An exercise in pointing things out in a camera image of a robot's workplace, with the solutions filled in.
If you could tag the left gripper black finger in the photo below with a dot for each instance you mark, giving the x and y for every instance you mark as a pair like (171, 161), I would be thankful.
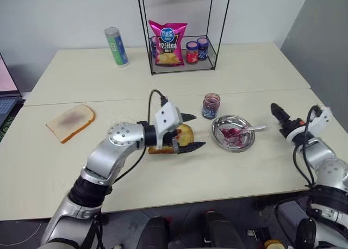
(193, 147)
(189, 117)

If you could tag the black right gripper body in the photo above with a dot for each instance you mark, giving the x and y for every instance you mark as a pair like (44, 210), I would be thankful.
(292, 125)

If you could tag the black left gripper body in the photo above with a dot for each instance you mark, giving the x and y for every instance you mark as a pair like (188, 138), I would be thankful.
(170, 139)

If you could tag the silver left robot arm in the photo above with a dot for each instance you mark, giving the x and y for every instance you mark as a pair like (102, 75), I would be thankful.
(119, 148)

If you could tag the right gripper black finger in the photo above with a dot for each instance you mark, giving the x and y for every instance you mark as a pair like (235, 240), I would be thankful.
(277, 117)
(282, 114)

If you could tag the blue label jam jar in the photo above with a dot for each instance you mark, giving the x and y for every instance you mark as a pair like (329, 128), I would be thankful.
(202, 49)
(153, 46)

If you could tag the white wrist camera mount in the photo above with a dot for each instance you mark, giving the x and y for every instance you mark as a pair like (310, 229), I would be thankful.
(322, 118)
(167, 117)

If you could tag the grey laptop with pink screen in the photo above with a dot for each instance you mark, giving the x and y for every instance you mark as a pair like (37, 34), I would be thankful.
(6, 80)

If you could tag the round metal plate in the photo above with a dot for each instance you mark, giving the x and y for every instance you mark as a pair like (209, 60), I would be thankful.
(243, 143)

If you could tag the green blue cylindrical can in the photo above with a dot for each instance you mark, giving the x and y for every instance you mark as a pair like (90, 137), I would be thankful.
(117, 48)

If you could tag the black green patterned mat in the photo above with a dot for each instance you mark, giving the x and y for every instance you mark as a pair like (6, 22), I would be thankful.
(6, 126)

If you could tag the open glass jam jar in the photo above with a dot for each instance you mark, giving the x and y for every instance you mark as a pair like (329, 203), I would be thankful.
(210, 107)

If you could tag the red label jam jar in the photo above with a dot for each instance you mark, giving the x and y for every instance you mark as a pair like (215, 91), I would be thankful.
(192, 53)

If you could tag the metal spoon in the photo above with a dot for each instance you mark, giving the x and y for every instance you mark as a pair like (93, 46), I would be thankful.
(255, 128)

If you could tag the red sauce residue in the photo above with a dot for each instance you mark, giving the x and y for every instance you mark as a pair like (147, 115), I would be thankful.
(232, 139)

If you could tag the pink potato chips bag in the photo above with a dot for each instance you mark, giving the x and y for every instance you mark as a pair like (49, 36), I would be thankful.
(167, 43)

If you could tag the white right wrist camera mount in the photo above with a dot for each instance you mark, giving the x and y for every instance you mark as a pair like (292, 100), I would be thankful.
(322, 118)

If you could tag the dark rounded shape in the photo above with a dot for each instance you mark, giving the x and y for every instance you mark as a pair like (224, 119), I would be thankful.
(156, 232)
(220, 230)

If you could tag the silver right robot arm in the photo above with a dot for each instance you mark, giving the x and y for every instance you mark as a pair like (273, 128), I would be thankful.
(326, 167)

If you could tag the toast slice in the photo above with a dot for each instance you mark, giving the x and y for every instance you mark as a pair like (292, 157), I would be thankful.
(70, 122)
(186, 136)

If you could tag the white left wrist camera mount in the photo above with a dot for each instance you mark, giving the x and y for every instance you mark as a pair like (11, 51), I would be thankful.
(167, 117)

